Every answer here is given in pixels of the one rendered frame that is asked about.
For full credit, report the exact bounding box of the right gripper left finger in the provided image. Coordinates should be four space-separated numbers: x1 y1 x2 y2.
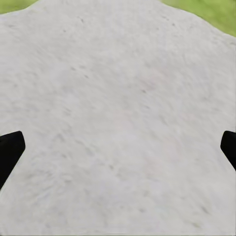
0 130 26 190

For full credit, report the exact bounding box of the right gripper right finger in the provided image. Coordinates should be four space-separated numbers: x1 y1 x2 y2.
220 131 236 170

